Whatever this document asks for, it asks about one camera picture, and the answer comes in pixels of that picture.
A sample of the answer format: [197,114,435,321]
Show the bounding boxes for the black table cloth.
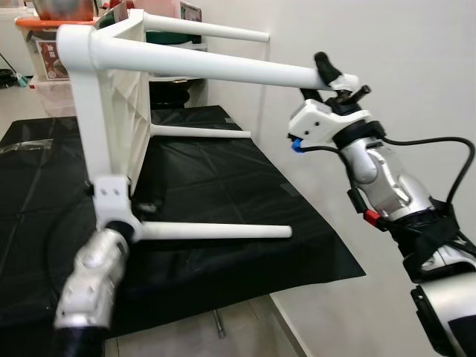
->
[0,104,367,337]

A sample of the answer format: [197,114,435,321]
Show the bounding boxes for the black round wok stand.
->
[149,73,210,109]

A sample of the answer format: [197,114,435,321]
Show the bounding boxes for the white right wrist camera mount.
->
[286,100,373,149]

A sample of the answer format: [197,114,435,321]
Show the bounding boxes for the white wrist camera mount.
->
[93,175,139,228]
[286,100,373,149]

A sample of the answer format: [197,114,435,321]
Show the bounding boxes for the white box with pink lid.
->
[141,0,183,16]

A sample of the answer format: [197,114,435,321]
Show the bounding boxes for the dark framed picture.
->
[181,0,203,23]

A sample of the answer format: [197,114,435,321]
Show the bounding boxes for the bench with white lace cloth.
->
[31,78,77,117]

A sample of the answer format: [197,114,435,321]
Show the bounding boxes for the metal folding table frame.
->
[214,309,227,340]

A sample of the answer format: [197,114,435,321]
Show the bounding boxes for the steel pot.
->
[33,0,95,20]

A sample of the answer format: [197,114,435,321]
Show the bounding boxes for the black floor mop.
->
[0,68,20,90]

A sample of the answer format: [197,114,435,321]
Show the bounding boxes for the white plastic table top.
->
[56,9,188,196]

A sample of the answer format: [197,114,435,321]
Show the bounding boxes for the crinkled clear tape strip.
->
[0,139,54,154]

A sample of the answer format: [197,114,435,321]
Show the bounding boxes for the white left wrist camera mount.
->
[93,175,139,228]

